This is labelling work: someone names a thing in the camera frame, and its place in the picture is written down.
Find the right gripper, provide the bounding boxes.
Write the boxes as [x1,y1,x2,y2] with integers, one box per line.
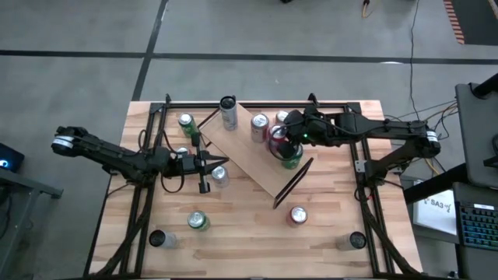
[279,108,339,159]

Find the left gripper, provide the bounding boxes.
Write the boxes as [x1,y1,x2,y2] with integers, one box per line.
[170,134,230,194]

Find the green Sprite can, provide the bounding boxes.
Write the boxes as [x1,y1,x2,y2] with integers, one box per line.
[280,143,304,170]
[187,210,212,233]
[177,112,200,139]

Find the white Celsius slim can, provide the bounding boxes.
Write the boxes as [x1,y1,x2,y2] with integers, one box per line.
[219,95,239,132]

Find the slim can black lid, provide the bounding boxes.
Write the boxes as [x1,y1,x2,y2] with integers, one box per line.
[335,231,367,252]
[149,229,181,250]

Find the black side desk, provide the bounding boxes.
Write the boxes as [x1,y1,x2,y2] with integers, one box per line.
[402,163,468,205]

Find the white SA3 sign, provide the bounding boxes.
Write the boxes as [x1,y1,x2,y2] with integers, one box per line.
[412,189,458,236]

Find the grey metal side table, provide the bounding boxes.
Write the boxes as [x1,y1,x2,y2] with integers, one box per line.
[0,166,64,280]

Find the grey laptop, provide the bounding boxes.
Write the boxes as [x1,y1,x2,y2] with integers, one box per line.
[454,82,498,188]

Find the black device blue light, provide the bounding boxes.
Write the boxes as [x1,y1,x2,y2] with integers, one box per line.
[0,142,25,174]

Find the black laptop backlit keyboard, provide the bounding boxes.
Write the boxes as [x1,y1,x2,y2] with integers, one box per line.
[451,181,498,280]

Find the black tube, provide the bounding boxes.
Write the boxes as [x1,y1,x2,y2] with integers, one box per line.
[470,72,498,99]

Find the black mat orange striped edge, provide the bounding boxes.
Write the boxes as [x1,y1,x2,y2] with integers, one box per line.
[443,0,498,46]

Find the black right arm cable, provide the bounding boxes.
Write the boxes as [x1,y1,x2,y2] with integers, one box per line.
[268,116,351,163]

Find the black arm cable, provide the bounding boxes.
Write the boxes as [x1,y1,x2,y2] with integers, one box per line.
[138,128,186,194]
[268,116,351,163]

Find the wooden shelf black metal frame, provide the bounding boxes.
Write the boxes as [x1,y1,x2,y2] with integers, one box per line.
[196,95,315,210]

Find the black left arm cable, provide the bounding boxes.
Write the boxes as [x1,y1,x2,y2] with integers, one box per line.
[138,128,186,194]

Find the thin black floor cable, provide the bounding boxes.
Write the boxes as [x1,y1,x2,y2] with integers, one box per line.
[408,0,423,121]

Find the yellow cable with plug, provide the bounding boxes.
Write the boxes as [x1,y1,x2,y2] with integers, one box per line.
[360,0,381,19]

